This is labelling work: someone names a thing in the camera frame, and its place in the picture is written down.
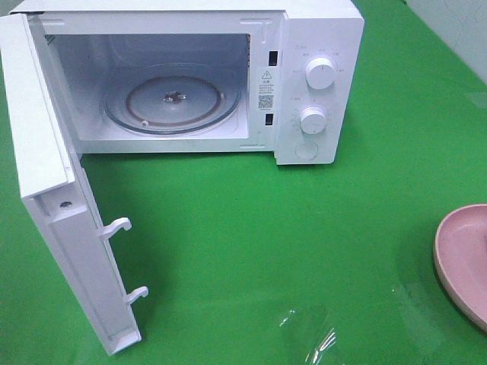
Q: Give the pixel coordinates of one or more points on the round white door button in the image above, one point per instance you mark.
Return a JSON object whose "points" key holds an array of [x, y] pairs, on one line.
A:
{"points": [[306, 150]]}

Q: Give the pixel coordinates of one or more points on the white round knob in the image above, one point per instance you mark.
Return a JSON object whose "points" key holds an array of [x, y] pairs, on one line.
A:
{"points": [[320, 72], [312, 120]]}

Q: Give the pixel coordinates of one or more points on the white microwave door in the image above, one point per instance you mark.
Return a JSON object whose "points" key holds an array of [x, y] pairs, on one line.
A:
{"points": [[54, 187]]}

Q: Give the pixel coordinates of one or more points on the pink round plate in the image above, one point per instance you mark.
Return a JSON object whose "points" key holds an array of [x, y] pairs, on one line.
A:
{"points": [[460, 260]]}

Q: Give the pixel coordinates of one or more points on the white microwave oven body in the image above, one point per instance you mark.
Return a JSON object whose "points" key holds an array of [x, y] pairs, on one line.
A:
{"points": [[272, 40]]}

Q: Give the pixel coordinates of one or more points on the glass microwave turntable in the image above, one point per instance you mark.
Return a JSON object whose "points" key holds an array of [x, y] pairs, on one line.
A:
{"points": [[173, 99]]}

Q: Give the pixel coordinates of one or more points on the clear plastic wrap piece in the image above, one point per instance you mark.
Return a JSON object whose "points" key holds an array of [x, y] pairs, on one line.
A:
{"points": [[309, 337]]}

